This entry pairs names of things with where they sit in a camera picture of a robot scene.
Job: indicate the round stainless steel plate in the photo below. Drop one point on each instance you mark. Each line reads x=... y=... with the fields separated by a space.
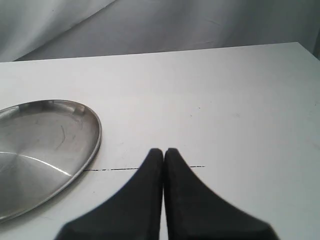
x=44 y=146

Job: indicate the grey backdrop cloth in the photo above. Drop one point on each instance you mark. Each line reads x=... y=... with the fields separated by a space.
x=52 y=29

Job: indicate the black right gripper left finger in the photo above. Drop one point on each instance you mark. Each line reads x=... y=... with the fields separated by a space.
x=132 y=213

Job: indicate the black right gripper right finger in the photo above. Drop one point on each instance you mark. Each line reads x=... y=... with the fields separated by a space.
x=194 y=212

